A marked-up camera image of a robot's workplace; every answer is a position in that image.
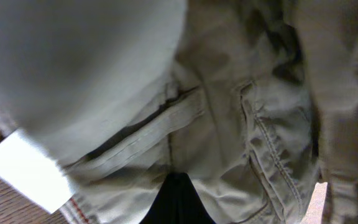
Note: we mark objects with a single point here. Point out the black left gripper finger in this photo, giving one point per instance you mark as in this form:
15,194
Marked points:
177,202

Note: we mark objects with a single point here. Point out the beige shorts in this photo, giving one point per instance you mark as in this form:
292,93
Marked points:
256,101

